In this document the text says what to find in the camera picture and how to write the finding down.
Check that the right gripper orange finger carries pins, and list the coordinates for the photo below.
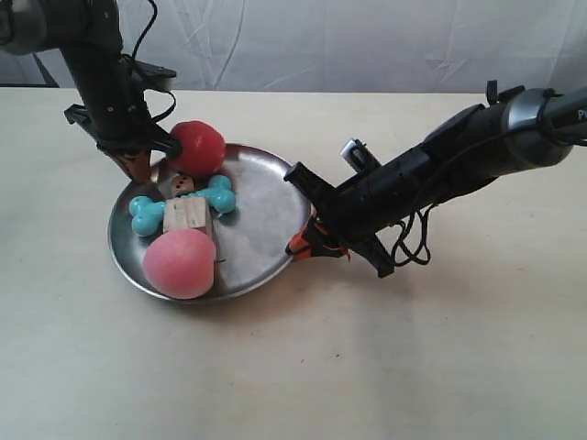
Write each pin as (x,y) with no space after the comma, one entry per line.
(315,241)

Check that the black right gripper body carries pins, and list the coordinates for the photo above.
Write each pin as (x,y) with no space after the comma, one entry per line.
(377,213)

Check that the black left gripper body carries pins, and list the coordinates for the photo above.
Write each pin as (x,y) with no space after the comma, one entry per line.
(118,135)

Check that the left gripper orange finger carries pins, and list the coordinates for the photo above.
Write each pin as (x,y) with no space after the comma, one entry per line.
(135,164)

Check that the round steel plate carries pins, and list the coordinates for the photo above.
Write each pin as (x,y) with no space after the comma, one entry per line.
(250,241)

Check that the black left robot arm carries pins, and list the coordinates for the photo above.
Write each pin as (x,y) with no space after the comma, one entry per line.
(111,83)

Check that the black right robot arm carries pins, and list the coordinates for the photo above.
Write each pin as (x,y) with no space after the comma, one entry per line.
(515,130)

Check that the wooden die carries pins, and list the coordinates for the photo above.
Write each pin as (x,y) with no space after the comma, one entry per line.
(181,184)

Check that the teal toy bone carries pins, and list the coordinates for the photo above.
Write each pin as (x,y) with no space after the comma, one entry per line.
(147,215)

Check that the red apple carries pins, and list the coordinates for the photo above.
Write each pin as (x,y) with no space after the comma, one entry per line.
(204,149)

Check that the wooden block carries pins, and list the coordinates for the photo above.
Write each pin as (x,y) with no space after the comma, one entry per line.
(188,218)

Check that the pink peach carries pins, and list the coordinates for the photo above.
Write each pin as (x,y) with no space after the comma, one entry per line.
(181,263)

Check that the white backdrop cloth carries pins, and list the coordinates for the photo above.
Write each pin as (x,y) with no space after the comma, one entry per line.
(361,46)

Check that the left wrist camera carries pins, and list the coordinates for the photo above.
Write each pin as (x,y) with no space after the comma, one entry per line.
(154,77)

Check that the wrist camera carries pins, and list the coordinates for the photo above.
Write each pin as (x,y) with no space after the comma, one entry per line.
(358,157)
(154,77)

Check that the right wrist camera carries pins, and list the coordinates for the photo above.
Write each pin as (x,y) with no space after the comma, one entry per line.
(358,157)

